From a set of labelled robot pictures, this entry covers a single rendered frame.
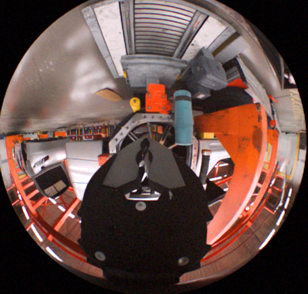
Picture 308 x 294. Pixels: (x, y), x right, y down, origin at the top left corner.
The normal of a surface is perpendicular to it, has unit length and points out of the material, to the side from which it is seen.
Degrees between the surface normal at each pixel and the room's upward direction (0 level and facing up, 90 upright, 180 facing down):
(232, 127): 90
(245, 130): 90
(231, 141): 90
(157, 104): 90
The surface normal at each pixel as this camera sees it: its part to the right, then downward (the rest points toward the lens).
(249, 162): -0.99, 0.02
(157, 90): 0.11, 0.11
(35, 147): 0.86, -0.22
